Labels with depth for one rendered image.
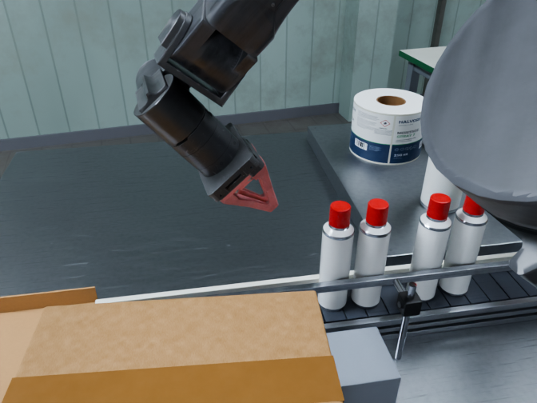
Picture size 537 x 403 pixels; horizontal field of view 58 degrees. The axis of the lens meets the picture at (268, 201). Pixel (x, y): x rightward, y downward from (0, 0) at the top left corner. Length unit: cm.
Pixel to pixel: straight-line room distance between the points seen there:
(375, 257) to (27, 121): 319
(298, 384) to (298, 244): 66
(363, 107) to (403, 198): 27
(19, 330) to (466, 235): 80
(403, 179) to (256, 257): 45
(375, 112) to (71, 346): 98
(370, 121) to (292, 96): 259
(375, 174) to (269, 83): 257
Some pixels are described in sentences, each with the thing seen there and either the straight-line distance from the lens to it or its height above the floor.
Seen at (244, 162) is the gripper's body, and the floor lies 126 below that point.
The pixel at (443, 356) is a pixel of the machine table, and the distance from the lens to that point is 93.
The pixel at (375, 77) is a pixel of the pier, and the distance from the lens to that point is 388.
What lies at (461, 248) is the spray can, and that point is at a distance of 90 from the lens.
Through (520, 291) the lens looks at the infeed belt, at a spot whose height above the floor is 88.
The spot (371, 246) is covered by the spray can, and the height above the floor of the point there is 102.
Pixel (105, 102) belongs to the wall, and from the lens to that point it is 367.
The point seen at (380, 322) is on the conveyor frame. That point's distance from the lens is 89.
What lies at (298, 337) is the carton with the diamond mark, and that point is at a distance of 51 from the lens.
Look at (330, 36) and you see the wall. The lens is 386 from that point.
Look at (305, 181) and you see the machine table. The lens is 135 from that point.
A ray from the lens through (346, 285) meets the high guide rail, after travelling 82.
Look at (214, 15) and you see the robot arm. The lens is 48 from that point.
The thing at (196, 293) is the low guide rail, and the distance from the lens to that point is 87.
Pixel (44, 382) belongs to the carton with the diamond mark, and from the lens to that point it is 52.
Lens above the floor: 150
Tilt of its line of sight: 32 degrees down
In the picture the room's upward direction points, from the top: straight up
